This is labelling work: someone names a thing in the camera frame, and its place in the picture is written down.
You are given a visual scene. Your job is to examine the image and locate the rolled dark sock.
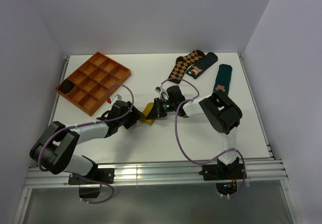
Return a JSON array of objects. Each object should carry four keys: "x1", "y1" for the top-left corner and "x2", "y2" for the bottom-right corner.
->
[{"x1": 59, "y1": 79, "x2": 75, "y2": 95}]

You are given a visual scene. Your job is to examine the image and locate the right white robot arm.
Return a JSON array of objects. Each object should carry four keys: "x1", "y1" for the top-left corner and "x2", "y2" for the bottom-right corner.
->
[{"x1": 145, "y1": 86, "x2": 243, "y2": 179}]

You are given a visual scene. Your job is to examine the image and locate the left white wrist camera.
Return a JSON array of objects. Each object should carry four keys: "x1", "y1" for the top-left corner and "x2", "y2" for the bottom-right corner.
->
[{"x1": 106, "y1": 94, "x2": 122, "y2": 105}]

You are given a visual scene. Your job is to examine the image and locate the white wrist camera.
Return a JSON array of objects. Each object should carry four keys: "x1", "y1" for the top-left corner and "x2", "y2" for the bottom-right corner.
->
[
  {"x1": 106, "y1": 94, "x2": 122, "y2": 105},
  {"x1": 155, "y1": 85, "x2": 169, "y2": 101}
]

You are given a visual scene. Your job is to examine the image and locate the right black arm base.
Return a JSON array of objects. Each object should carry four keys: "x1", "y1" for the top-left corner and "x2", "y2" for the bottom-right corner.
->
[{"x1": 199, "y1": 159, "x2": 247, "y2": 196}]

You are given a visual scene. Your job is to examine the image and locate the orange compartment tray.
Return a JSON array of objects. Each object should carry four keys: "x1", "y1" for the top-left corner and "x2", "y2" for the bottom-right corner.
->
[{"x1": 56, "y1": 52, "x2": 131, "y2": 116}]

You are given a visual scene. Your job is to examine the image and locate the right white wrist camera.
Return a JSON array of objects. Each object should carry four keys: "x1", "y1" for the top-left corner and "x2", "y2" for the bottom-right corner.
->
[{"x1": 155, "y1": 85, "x2": 169, "y2": 101}]

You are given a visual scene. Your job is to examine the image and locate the navy sock with pattern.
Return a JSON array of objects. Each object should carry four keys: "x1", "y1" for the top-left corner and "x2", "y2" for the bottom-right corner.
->
[{"x1": 186, "y1": 52, "x2": 218, "y2": 79}]

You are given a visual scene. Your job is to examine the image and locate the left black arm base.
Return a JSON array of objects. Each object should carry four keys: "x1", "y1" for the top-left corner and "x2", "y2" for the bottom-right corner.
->
[{"x1": 68, "y1": 168, "x2": 115, "y2": 204}]

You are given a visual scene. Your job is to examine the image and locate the yellow sock with character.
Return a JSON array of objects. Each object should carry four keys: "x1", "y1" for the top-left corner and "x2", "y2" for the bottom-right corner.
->
[{"x1": 141, "y1": 102, "x2": 154, "y2": 125}]

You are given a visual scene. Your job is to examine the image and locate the aluminium frame rail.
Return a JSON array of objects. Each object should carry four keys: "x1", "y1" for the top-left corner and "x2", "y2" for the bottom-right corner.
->
[{"x1": 23, "y1": 160, "x2": 288, "y2": 189}]

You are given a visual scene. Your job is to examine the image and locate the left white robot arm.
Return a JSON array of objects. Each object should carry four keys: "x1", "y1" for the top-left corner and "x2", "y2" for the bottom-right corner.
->
[{"x1": 29, "y1": 100, "x2": 144, "y2": 183}]

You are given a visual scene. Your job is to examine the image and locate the dark green santa sock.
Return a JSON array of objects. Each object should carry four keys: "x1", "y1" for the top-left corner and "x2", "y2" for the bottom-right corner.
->
[{"x1": 213, "y1": 64, "x2": 232, "y2": 95}]

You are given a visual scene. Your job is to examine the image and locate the brown argyle sock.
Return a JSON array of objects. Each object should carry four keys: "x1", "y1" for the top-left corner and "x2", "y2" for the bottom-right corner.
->
[{"x1": 168, "y1": 50, "x2": 205, "y2": 84}]

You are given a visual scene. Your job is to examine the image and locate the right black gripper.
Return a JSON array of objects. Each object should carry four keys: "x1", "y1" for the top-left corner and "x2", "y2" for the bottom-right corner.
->
[{"x1": 147, "y1": 98, "x2": 177, "y2": 120}]

